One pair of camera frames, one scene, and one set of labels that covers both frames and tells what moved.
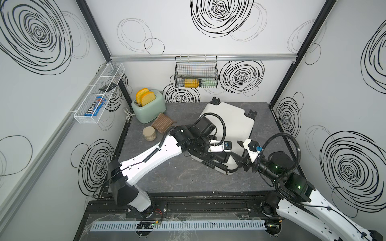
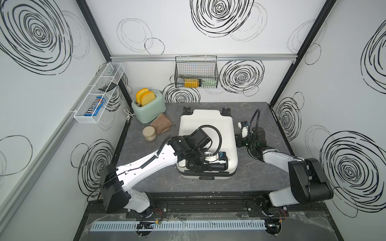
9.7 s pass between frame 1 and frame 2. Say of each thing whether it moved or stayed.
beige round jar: stayed
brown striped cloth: stayed
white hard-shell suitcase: moved
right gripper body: moved
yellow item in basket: stayed
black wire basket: stayed
